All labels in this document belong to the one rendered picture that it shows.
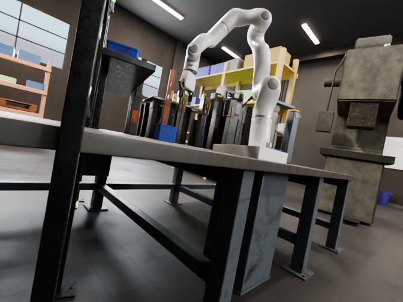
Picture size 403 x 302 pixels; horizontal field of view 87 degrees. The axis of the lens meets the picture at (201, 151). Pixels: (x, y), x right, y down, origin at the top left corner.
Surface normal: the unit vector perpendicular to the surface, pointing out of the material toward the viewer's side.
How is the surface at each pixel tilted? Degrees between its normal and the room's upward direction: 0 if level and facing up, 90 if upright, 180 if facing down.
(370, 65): 92
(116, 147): 90
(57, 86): 90
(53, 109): 90
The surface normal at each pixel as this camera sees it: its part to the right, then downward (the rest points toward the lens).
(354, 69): -0.58, -0.06
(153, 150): 0.68, 0.14
